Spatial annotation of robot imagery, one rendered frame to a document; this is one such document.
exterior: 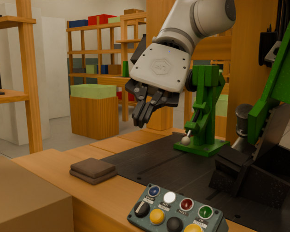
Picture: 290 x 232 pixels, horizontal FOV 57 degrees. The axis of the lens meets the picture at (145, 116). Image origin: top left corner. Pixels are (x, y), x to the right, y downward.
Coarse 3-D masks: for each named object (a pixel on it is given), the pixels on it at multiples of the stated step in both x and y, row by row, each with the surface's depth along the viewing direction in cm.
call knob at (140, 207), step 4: (136, 204) 47; (140, 204) 47; (144, 204) 46; (136, 208) 47; (140, 208) 46; (144, 208) 46; (148, 208) 46; (136, 212) 46; (140, 212) 46; (144, 212) 46
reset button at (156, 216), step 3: (153, 210) 45; (156, 210) 45; (159, 210) 44; (153, 213) 44; (156, 213) 44; (159, 213) 44; (162, 213) 44; (150, 216) 44; (153, 216) 44; (156, 216) 44; (159, 216) 44; (162, 216) 44; (150, 219) 44; (153, 219) 44; (156, 219) 44; (159, 219) 43; (162, 219) 44; (153, 222) 44; (156, 222) 44; (159, 222) 44
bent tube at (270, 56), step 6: (276, 42) 57; (276, 48) 57; (270, 54) 56; (276, 54) 58; (270, 60) 55; (240, 138) 61; (246, 138) 61; (234, 144) 61; (240, 144) 60; (246, 144) 61; (240, 150) 60
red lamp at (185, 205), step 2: (184, 200) 45; (186, 200) 45; (188, 200) 45; (190, 200) 45; (182, 202) 45; (184, 202) 45; (186, 202) 44; (188, 202) 44; (190, 202) 44; (182, 204) 45; (184, 204) 44; (186, 204) 44; (188, 204) 44; (190, 204) 44; (182, 206) 44; (184, 206) 44; (186, 206) 44; (188, 206) 44; (190, 206) 44; (182, 208) 44; (184, 208) 44; (186, 208) 44; (188, 208) 44
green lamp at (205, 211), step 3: (204, 207) 43; (207, 207) 42; (201, 210) 42; (204, 210) 42; (207, 210) 42; (210, 210) 42; (201, 213) 42; (204, 213) 42; (207, 213) 42; (210, 213) 42; (201, 216) 42; (204, 216) 42; (207, 216) 41
